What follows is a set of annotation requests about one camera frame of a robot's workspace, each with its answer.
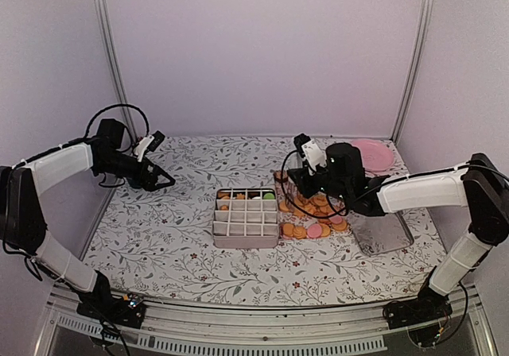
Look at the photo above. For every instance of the dark blue cup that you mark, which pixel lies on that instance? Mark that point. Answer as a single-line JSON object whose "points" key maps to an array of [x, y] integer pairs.
{"points": [[133, 183]]}

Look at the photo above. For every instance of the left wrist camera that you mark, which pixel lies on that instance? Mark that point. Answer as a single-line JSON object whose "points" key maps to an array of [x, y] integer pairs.
{"points": [[148, 144]]}

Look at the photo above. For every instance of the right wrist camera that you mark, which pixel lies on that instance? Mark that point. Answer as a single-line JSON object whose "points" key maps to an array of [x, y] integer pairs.
{"points": [[313, 157]]}

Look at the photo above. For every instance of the chocolate donut cookie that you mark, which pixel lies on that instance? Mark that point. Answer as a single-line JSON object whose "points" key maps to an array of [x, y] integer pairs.
{"points": [[281, 177]]}

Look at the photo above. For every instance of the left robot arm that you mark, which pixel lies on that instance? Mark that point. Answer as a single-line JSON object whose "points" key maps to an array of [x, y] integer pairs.
{"points": [[47, 204]]}

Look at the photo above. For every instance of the metal tin with white dividers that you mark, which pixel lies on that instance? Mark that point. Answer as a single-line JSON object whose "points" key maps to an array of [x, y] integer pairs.
{"points": [[245, 224]]}

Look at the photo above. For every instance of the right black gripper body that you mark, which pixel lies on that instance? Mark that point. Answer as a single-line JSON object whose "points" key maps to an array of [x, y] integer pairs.
{"points": [[308, 190]]}

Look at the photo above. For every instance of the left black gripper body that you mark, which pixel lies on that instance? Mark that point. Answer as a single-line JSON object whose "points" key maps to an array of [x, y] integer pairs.
{"points": [[145, 182]]}

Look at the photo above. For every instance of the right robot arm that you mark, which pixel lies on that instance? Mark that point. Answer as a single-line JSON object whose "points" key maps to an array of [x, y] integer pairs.
{"points": [[337, 172]]}

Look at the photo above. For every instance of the floral tablecloth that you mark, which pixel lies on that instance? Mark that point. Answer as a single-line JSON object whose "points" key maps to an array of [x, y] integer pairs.
{"points": [[160, 243]]}

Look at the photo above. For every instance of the pink plate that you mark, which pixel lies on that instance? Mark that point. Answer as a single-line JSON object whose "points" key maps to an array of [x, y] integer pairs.
{"points": [[376, 156]]}

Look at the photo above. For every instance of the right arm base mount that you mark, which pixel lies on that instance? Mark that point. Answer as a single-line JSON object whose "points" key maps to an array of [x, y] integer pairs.
{"points": [[421, 309]]}

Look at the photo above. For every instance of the metal serving tongs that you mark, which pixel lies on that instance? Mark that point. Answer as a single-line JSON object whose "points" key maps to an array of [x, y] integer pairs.
{"points": [[292, 200]]}

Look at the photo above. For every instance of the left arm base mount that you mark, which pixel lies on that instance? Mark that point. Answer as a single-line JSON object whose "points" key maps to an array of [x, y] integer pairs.
{"points": [[129, 312]]}

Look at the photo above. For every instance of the right aluminium frame post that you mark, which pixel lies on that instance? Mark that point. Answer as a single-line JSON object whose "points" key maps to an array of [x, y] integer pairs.
{"points": [[424, 19]]}

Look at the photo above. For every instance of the aluminium front rail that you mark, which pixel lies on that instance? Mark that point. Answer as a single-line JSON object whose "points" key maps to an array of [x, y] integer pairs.
{"points": [[178, 327]]}

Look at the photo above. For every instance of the aluminium frame post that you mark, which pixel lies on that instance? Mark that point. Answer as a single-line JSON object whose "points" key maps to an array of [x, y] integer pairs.
{"points": [[112, 63], [424, 19]]}

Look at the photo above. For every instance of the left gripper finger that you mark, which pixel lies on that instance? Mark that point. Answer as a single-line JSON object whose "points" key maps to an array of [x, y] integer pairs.
{"points": [[161, 176], [152, 187]]}

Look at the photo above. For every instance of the left aluminium frame post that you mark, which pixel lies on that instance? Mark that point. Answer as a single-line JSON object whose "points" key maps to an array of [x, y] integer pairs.
{"points": [[112, 63]]}

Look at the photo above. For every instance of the orange swirl cookie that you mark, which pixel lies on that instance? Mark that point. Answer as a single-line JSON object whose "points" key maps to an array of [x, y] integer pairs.
{"points": [[224, 195]]}

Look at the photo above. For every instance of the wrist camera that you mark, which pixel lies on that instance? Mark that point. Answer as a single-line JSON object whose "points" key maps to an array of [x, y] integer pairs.
{"points": [[313, 157], [148, 144]]}

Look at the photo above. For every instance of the silver tin lid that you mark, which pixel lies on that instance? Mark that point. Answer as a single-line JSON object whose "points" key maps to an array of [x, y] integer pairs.
{"points": [[378, 235]]}

